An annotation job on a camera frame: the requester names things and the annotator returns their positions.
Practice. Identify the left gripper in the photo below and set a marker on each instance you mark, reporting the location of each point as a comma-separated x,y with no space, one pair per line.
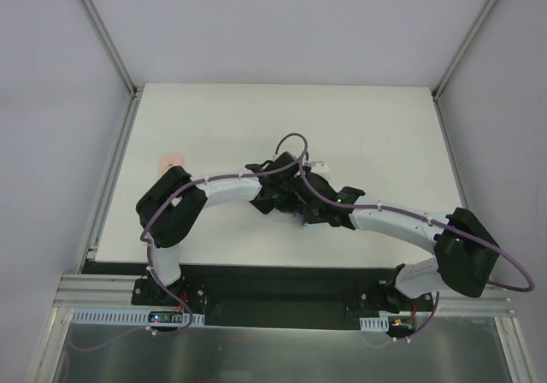
295,192

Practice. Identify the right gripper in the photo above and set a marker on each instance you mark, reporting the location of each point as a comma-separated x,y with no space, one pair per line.
311,211

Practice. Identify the phone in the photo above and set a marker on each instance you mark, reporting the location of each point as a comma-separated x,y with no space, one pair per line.
301,221

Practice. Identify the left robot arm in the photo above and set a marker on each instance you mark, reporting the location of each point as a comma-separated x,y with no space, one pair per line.
170,208

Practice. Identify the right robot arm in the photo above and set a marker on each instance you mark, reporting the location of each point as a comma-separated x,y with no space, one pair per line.
463,253

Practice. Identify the pink phone case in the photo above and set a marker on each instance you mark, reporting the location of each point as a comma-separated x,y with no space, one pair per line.
168,161

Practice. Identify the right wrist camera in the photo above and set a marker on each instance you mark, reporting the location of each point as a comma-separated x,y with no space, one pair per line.
320,168

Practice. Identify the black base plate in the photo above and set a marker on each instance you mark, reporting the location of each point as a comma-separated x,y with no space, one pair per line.
272,297

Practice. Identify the right white cable duct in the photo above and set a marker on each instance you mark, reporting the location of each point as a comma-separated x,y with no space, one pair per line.
374,324

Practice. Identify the white cable duct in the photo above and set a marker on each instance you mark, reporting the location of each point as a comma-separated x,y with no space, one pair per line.
374,324
136,317

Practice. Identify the aluminium frame rail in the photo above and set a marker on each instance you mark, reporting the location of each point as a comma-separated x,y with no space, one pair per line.
94,291

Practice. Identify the left white cable duct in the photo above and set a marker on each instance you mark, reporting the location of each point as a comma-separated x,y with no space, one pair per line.
136,317

